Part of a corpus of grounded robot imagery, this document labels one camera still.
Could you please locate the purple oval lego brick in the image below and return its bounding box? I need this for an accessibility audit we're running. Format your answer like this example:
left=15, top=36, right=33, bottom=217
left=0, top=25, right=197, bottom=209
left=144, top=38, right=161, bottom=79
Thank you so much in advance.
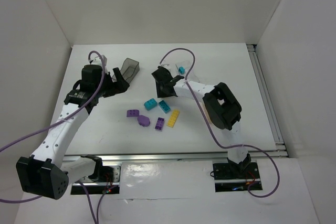
left=137, top=115, right=151, bottom=127

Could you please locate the small teal lego cube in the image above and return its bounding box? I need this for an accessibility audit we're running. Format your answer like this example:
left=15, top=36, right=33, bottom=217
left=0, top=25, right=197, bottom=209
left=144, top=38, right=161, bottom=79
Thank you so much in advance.
left=178, top=67, right=185, bottom=74

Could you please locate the teal rectangular lego brick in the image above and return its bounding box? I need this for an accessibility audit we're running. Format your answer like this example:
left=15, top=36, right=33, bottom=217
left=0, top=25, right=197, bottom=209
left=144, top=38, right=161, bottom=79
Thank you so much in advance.
left=158, top=100, right=171, bottom=114

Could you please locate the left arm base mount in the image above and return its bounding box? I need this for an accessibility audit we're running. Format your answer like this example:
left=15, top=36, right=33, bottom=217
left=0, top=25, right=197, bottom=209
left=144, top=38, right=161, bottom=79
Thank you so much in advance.
left=80, top=164, right=121, bottom=195

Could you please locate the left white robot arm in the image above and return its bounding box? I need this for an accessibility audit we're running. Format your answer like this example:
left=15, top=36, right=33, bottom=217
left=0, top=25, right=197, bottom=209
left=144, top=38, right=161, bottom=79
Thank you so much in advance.
left=16, top=51, right=129, bottom=200

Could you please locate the aluminium rail frame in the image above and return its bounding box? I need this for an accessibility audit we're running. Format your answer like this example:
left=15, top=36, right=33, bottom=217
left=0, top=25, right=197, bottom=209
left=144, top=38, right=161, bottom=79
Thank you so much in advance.
left=53, top=43, right=285, bottom=156

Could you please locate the dark purple lego plate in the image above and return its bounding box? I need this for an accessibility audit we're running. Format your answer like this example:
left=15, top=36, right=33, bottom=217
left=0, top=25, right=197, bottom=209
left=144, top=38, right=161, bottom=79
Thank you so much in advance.
left=155, top=117, right=165, bottom=131

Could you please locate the long yellow lego plate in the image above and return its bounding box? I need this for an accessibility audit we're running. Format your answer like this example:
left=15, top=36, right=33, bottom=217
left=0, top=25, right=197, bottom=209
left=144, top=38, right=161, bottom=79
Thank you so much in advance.
left=167, top=110, right=180, bottom=127

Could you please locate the purple cable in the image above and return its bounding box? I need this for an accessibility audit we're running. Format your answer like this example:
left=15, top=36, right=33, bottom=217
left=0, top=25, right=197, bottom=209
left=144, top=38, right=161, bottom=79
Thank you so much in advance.
left=159, top=48, right=281, bottom=198
left=0, top=50, right=112, bottom=223

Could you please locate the dark smoky plastic container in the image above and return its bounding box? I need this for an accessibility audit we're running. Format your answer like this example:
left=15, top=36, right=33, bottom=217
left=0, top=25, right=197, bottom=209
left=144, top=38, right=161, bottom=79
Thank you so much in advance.
left=120, top=58, right=140, bottom=84

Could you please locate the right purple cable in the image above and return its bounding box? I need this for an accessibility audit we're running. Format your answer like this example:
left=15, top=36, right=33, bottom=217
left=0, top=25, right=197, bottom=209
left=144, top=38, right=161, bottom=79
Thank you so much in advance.
left=159, top=48, right=281, bottom=198

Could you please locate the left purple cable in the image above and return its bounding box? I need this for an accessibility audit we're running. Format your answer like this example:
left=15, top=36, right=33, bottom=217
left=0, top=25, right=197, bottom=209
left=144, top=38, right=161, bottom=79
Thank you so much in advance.
left=0, top=50, right=112, bottom=223

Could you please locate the orange tinted plastic container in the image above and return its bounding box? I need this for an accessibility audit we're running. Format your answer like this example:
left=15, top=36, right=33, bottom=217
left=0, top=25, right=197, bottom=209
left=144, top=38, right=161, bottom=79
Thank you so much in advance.
left=203, top=104, right=212, bottom=124

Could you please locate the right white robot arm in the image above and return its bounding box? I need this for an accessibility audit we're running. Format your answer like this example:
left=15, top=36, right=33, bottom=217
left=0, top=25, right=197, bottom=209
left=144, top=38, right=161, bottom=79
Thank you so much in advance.
left=152, top=66, right=251, bottom=176

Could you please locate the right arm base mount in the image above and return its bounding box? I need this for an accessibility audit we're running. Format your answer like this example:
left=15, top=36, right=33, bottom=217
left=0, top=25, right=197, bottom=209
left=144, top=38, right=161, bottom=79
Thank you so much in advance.
left=210, top=162, right=263, bottom=193

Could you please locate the purple rounded lego brick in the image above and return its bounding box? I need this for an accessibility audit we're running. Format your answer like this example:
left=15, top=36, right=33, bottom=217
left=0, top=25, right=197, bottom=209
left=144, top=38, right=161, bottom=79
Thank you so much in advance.
left=127, top=109, right=140, bottom=118

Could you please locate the clear plastic container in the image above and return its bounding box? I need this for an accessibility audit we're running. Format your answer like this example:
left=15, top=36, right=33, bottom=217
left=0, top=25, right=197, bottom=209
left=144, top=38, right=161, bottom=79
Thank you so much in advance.
left=160, top=60, right=200, bottom=83

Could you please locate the teal rounded lego brick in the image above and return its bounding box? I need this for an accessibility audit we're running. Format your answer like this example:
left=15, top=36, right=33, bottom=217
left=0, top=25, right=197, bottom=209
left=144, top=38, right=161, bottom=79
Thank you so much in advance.
left=144, top=98, right=158, bottom=111

